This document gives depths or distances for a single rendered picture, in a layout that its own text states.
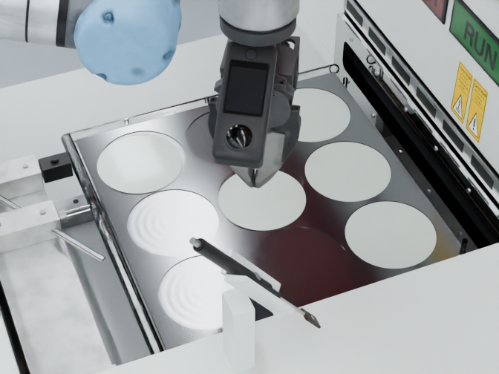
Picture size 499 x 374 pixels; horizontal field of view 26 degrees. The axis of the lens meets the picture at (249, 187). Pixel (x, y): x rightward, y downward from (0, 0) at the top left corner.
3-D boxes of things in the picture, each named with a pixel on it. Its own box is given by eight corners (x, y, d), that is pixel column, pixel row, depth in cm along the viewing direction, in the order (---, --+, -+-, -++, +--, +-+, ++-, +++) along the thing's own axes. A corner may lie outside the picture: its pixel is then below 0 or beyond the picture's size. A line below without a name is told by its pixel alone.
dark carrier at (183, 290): (333, 75, 140) (334, 71, 139) (470, 261, 117) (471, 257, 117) (76, 142, 130) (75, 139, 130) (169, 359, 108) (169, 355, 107)
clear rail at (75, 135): (336, 68, 141) (336, 60, 140) (341, 75, 140) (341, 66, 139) (60, 141, 131) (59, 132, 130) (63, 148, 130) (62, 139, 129)
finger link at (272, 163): (289, 158, 116) (292, 92, 110) (282, 197, 112) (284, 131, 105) (261, 155, 116) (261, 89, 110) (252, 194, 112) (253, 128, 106)
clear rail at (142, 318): (71, 138, 132) (70, 129, 131) (173, 375, 107) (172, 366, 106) (60, 141, 131) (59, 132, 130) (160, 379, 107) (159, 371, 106)
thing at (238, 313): (277, 327, 102) (280, 231, 92) (294, 358, 99) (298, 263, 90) (217, 347, 100) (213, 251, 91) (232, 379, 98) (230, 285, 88)
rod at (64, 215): (93, 207, 124) (92, 198, 123) (97, 215, 123) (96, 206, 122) (54, 218, 123) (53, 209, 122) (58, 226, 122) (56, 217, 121)
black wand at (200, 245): (189, 251, 85) (201, 241, 85) (183, 239, 86) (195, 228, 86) (315, 332, 100) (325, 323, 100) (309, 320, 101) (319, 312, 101)
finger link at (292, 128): (299, 154, 109) (302, 87, 103) (298, 165, 108) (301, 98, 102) (253, 150, 110) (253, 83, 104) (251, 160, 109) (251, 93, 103)
